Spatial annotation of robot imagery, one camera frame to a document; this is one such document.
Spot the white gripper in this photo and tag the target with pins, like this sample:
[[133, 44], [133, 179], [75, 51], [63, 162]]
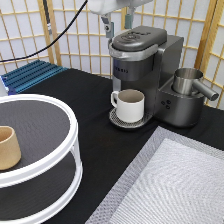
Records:
[[105, 7]]

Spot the grey pod coffee machine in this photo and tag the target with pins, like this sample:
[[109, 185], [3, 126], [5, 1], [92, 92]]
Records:
[[145, 59]]

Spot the white ceramic coffee mug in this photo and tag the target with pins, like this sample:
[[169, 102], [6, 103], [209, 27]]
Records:
[[129, 105]]

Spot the steel milk frother jug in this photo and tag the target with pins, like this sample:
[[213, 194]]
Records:
[[188, 81]]

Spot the wooden shoji screen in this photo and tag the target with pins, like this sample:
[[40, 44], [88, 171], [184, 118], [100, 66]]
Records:
[[66, 33]]

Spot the blue ribbed mat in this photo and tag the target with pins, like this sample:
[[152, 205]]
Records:
[[29, 75]]

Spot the white two-tier round shelf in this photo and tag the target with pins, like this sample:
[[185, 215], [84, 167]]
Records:
[[50, 170]]

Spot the tan ceramic cup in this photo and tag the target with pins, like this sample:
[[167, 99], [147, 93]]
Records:
[[10, 153]]

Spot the grey woven placemat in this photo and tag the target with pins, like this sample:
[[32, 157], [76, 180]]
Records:
[[172, 180]]

